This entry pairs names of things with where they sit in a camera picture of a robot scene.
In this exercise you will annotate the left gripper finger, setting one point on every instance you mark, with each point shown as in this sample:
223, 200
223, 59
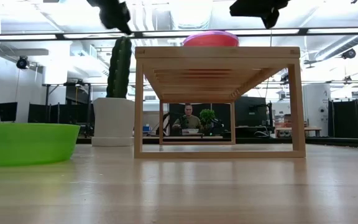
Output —
120, 25

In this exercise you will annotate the green plastic bowl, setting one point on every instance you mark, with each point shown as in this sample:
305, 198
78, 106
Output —
26, 144

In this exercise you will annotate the black ceiling spotlight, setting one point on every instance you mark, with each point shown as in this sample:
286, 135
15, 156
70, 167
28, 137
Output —
22, 63
349, 53

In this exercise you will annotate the black partition screen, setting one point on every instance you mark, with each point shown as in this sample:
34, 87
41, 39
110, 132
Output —
353, 119
57, 113

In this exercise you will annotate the green cactus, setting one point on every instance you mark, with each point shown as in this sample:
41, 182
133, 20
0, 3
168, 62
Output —
119, 68

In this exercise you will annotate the wooden bench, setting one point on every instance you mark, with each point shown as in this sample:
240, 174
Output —
297, 129

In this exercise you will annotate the slatted wooden shelf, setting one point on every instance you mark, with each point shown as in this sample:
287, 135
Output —
216, 57

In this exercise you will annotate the large black monitor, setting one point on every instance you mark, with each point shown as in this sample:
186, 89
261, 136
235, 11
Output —
253, 115

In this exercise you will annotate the purple plastic bowl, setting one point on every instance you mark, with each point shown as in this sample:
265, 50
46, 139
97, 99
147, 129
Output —
211, 32

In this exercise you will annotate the small green potted plant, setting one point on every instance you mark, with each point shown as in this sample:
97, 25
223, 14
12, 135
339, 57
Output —
207, 115

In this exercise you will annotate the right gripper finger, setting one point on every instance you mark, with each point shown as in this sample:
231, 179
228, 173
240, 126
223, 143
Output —
270, 20

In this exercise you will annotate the red plastic bowl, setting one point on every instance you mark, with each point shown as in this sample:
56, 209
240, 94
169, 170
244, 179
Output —
211, 41

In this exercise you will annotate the white hexagonal plant pot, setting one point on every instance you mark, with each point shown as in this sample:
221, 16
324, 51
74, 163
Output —
113, 121

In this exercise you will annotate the white column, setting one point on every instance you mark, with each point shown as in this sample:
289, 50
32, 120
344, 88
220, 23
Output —
317, 109

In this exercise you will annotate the person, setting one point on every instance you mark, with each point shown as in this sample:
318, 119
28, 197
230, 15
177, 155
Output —
189, 119

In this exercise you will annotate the small black monitor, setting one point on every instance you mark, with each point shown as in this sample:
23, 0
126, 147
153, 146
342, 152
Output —
7, 111

